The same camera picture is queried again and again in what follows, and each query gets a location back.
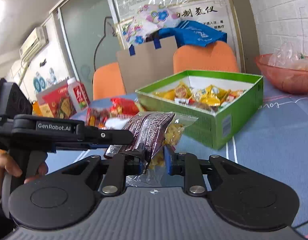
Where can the orange green snack packet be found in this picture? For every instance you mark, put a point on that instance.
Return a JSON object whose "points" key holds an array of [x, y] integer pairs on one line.
{"points": [[232, 96]]}

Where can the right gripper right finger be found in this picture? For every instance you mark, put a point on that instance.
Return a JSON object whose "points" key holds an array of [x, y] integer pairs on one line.
{"points": [[185, 165]]}

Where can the blue tablecloth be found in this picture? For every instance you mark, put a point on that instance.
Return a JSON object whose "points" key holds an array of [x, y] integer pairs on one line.
{"points": [[274, 142]]}

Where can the red crinkled snack bag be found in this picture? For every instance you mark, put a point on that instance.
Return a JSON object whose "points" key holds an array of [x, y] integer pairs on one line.
{"points": [[123, 106]]}

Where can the white red chocolate ball packet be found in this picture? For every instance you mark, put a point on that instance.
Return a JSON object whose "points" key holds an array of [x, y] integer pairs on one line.
{"points": [[183, 101]]}

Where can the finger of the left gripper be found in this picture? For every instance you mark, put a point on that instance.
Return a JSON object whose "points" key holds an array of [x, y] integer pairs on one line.
{"points": [[92, 136]]}

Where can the brown nut snack bag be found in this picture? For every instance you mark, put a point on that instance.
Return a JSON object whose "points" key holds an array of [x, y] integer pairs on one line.
{"points": [[116, 123]]}

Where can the brown paper bag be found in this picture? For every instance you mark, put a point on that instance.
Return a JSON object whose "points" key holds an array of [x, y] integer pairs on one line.
{"points": [[146, 63]]}

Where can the blue fabric bag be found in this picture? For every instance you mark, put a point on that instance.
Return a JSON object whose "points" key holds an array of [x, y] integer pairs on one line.
{"points": [[192, 33]]}

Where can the red cracker box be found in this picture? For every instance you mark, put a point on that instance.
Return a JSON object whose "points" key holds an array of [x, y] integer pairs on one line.
{"points": [[55, 101]]}

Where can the framed calligraphy poster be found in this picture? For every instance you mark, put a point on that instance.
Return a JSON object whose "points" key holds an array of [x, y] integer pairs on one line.
{"points": [[217, 14]]}

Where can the red dates snack bag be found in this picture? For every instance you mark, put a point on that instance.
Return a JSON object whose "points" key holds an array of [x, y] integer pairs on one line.
{"points": [[97, 117]]}

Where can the green cardboard box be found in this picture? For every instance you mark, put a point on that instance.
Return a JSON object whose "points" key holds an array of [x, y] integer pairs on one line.
{"points": [[212, 128]]}

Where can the floral cloth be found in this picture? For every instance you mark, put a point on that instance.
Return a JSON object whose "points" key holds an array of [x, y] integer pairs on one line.
{"points": [[146, 21]]}

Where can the left orange chair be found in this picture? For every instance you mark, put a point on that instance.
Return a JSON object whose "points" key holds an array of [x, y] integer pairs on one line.
{"points": [[107, 82]]}

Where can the yellow transparent snack bag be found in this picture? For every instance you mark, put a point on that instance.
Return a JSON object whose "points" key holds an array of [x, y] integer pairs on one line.
{"points": [[168, 95]]}

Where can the pink plastic bowl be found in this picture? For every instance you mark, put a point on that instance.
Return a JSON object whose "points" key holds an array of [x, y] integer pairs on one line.
{"points": [[291, 81]]}

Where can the orange chair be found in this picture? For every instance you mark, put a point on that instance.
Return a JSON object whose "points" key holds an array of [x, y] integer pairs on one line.
{"points": [[217, 56], [107, 82]]}

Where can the person's left hand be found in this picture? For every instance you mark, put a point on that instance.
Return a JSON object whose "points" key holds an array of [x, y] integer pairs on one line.
{"points": [[7, 164]]}

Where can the clear drink bottle red label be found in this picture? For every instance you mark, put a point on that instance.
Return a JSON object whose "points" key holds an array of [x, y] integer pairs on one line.
{"points": [[77, 94]]}

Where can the right orange chair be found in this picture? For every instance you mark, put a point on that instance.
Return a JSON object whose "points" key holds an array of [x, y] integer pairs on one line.
{"points": [[217, 56]]}

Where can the yellow snack packet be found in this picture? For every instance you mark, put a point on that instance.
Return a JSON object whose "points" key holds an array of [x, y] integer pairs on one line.
{"points": [[212, 95]]}

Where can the clear bag yellow pasta snack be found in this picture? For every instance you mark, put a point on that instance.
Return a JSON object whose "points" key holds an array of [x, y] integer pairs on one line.
{"points": [[154, 130]]}

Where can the white air conditioner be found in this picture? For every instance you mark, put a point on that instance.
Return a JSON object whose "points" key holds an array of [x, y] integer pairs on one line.
{"points": [[37, 39]]}

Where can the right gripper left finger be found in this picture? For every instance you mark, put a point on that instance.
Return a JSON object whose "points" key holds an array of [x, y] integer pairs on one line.
{"points": [[123, 164]]}

